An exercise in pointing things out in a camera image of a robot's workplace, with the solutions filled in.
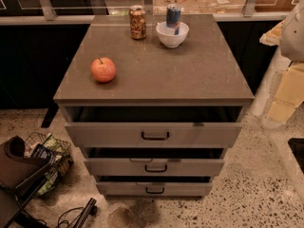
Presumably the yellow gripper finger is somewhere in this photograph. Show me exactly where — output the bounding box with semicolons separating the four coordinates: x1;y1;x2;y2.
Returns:
267;63;304;123
259;21;284;47

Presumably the blue silver redbull can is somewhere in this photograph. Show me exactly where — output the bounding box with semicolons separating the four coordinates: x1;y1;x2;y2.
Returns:
166;4;181;35

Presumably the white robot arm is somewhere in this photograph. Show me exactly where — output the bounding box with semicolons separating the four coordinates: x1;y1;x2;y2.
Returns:
259;0;304;123

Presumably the white bowl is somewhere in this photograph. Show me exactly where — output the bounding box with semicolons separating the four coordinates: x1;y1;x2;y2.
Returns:
156;22;189;48

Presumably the gold patterned drink can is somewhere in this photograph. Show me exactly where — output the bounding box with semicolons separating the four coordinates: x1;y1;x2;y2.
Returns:
129;5;146;40

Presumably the grey drawer cabinet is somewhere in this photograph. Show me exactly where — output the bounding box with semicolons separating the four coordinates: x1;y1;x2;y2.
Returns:
52;14;255;200

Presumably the red apple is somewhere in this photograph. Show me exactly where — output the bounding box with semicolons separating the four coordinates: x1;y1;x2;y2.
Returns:
90;57;116;83

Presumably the middle grey drawer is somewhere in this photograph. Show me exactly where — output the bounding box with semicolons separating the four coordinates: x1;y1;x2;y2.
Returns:
85;148;224;177

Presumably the grey drawer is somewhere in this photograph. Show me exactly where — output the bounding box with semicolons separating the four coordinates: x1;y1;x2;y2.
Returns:
96;176;212;197
85;148;224;177
66;106;241;148

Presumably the bottom grey drawer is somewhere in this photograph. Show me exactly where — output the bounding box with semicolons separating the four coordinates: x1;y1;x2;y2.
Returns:
96;176;212;197

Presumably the top grey drawer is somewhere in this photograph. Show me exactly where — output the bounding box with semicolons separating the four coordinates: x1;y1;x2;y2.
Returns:
66;106;241;148

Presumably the brown angled stand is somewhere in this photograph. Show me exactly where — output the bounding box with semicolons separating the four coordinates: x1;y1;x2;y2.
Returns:
0;136;54;228

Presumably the metal window frame rail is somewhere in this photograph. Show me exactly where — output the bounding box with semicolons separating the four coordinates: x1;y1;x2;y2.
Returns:
0;0;295;25

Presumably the wire basket with snack bags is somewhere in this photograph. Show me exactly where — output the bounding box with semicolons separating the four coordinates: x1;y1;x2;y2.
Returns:
25;132;74;199

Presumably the black cable on floor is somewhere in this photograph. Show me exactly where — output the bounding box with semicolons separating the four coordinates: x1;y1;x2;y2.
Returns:
55;197;99;228

